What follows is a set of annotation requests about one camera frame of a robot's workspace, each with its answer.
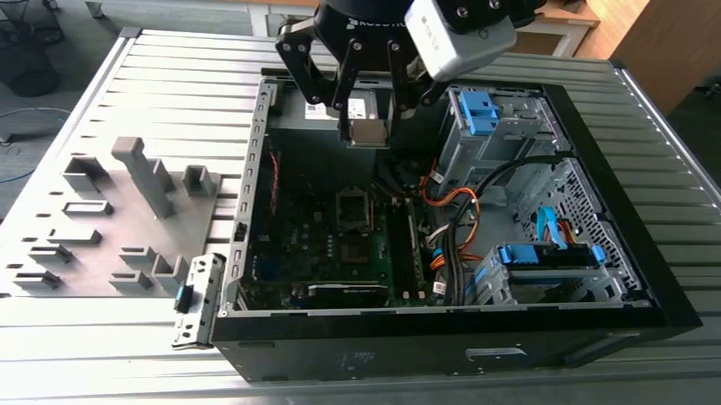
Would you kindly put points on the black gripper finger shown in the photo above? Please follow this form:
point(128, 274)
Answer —
point(299, 67)
point(397, 76)

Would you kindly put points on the silver CPU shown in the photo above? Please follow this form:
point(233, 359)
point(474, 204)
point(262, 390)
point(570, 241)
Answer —
point(369, 133)

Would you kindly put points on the CPU socket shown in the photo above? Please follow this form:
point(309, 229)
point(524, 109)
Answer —
point(355, 253)

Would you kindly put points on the grey power supply unit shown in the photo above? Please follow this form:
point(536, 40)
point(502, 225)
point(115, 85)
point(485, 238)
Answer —
point(321, 164)

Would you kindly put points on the grey metal disk bay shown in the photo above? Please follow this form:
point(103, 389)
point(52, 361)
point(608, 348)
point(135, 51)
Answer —
point(569, 280)
point(506, 139)

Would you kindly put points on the black RAM slot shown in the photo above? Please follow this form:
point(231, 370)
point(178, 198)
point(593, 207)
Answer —
point(397, 253)
point(403, 253)
point(421, 291)

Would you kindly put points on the green motherboard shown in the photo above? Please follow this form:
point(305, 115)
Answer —
point(305, 253)

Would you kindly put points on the wooden cabinet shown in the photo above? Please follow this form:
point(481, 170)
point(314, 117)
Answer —
point(665, 50)

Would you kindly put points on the grey parts rack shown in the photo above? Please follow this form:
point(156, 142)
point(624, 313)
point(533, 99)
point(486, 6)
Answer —
point(135, 236)

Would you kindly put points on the black graphics card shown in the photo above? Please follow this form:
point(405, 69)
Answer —
point(349, 294)

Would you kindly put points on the black PC case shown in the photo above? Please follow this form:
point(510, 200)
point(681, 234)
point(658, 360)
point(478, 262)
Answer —
point(394, 350)

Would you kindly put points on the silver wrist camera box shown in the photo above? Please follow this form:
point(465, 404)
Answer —
point(450, 50)

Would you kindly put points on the wooden desk white frame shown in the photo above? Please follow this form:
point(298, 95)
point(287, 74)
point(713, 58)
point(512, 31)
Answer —
point(564, 21)

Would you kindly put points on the blue plastic rail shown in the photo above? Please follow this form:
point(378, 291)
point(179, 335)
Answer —
point(480, 278)

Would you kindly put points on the metal bracket blue latch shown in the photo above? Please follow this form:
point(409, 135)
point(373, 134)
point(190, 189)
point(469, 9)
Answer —
point(202, 270)

